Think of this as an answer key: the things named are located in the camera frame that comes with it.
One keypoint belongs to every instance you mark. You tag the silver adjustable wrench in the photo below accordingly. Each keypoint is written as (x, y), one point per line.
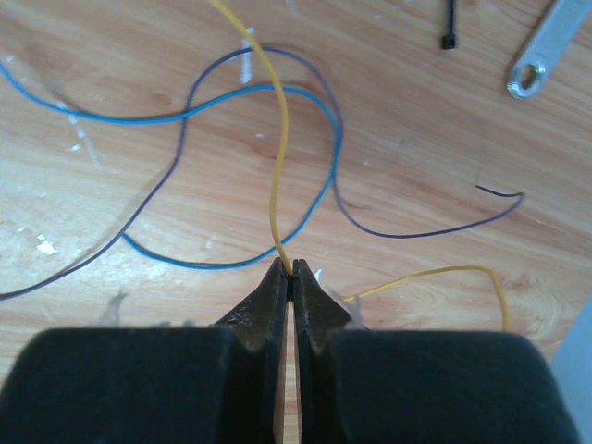
(545, 47)

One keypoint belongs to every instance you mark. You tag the black zip tie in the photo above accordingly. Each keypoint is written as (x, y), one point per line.
(448, 40)

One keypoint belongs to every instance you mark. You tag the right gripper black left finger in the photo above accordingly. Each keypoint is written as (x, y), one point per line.
(218, 384)

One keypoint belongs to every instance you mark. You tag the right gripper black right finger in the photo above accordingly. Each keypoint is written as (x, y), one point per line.
(361, 385)

